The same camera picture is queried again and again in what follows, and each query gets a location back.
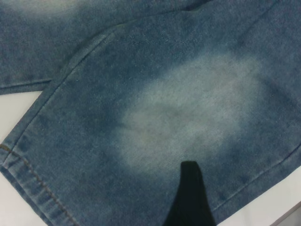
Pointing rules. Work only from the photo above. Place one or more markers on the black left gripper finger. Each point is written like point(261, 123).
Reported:
point(190, 200)

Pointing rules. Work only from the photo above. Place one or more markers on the blue denim pants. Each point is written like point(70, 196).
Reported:
point(117, 94)

